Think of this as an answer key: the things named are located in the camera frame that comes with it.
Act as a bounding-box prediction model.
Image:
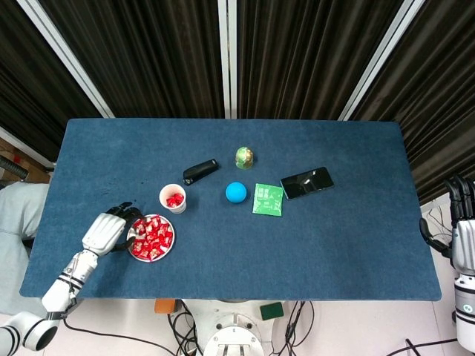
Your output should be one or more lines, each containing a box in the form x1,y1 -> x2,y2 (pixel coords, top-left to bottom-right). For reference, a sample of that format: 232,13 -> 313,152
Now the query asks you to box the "blue table cloth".
19,118 -> 442,302

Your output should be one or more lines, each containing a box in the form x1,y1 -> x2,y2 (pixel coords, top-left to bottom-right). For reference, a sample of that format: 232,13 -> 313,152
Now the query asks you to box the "black stapler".
182,159 -> 219,186

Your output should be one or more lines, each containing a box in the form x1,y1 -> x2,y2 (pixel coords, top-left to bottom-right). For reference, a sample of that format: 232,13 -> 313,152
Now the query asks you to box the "heap of red candies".
131,216 -> 174,260

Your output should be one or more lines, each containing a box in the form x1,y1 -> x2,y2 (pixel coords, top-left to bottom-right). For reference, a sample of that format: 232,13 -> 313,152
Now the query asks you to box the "white low frame rail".
0,125 -> 57,168
419,185 -> 450,208

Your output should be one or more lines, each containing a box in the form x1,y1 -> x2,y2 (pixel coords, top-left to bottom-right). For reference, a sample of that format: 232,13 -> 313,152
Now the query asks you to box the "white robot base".
181,299 -> 290,356

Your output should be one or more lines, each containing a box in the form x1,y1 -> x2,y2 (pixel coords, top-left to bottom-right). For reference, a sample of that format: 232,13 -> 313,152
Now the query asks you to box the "green sachet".
252,182 -> 284,217

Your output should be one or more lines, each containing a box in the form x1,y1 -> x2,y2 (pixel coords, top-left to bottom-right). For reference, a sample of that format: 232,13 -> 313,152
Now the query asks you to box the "dark green box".
259,301 -> 285,322

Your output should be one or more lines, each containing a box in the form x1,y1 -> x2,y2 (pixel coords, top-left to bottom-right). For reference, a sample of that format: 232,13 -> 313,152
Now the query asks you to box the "blue foam ball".
225,181 -> 249,205

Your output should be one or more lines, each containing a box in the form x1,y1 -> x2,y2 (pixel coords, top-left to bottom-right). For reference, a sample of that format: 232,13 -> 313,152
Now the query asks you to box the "black pleated curtain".
0,0 -> 102,160
36,0 -> 226,119
352,0 -> 475,205
235,0 -> 404,120

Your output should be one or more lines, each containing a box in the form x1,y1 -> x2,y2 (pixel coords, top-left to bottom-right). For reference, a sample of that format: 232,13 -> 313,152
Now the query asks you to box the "black smartphone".
280,166 -> 335,201

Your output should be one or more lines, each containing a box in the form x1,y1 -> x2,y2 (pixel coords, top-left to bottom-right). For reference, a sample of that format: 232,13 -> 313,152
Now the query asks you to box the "white paper cup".
159,183 -> 188,215

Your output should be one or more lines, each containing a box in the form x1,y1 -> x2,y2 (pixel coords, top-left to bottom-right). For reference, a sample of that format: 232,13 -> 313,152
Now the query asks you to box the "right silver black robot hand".
419,176 -> 475,277

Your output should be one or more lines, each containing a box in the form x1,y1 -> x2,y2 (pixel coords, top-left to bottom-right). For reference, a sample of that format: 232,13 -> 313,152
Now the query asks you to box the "black floor cable bundle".
166,300 -> 204,356
422,205 -> 454,242
269,300 -> 316,356

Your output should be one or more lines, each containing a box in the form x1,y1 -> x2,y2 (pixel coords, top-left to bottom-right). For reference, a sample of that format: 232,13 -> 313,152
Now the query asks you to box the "orange box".
154,298 -> 176,314

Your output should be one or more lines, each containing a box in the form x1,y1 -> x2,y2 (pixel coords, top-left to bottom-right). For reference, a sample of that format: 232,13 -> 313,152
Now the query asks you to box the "round metal plate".
126,214 -> 176,263

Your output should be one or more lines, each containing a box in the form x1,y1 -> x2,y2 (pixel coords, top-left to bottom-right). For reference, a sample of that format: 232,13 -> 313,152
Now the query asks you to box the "black corrugated hose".
0,154 -> 29,179

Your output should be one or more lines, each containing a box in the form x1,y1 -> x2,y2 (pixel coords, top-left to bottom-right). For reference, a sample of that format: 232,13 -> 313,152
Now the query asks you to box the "white frame post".
217,0 -> 238,119
338,0 -> 426,122
16,0 -> 115,119

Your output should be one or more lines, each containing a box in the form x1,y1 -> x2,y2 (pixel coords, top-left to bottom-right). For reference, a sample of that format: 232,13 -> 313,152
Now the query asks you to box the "green gold domed tin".
234,146 -> 256,171

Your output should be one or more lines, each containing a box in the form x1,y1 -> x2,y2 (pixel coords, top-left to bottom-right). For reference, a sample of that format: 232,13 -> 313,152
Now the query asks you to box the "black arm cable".
62,317 -> 168,356

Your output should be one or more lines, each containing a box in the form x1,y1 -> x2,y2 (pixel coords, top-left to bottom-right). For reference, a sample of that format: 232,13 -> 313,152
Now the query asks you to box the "person in grey clothes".
0,181 -> 51,316

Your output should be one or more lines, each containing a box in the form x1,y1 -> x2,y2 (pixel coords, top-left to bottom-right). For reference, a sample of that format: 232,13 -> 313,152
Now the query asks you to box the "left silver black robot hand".
81,202 -> 144,257

